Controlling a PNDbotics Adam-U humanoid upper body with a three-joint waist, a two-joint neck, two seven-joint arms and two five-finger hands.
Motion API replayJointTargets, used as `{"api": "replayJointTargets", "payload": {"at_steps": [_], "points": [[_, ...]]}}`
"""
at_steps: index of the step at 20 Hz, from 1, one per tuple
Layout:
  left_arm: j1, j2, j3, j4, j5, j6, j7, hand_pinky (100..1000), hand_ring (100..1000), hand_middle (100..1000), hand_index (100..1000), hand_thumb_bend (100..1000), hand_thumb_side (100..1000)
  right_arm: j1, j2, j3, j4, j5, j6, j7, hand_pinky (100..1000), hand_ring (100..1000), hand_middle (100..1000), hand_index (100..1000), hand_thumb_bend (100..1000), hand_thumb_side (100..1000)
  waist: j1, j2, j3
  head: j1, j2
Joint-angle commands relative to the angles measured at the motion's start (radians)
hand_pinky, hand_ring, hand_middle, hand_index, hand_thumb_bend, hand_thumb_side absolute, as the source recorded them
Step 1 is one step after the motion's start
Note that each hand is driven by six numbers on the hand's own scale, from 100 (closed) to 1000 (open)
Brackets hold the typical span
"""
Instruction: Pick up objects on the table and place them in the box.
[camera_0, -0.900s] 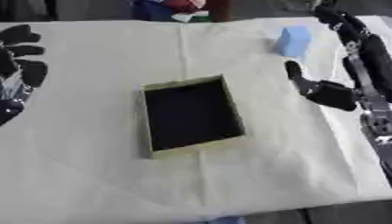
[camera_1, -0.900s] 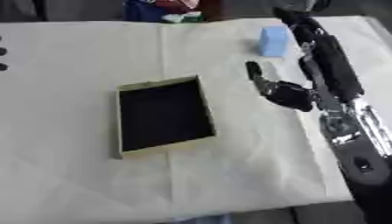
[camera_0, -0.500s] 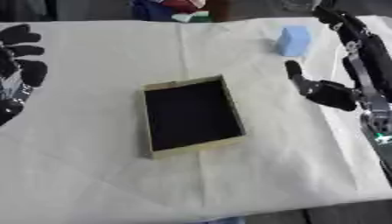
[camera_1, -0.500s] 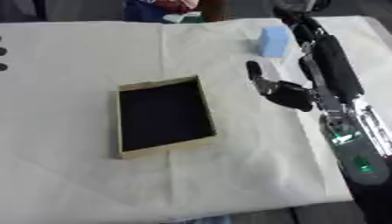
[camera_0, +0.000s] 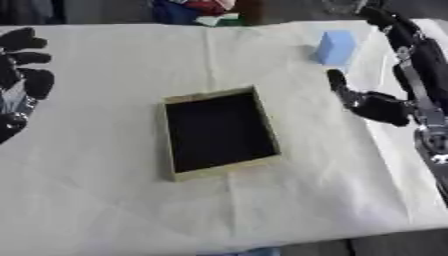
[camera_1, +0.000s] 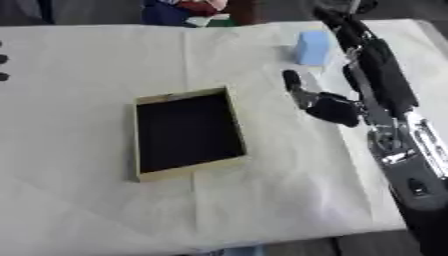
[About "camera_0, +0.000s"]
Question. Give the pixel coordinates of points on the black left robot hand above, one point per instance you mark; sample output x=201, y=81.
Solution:
x=23, y=76

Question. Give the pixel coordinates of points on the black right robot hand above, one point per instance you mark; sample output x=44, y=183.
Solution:
x=408, y=60

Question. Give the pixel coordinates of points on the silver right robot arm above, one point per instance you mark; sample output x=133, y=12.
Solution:
x=435, y=153

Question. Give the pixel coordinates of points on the light blue rectangular block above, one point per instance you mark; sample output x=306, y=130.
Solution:
x=335, y=47

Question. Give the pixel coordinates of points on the person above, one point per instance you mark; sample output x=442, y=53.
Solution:
x=196, y=10

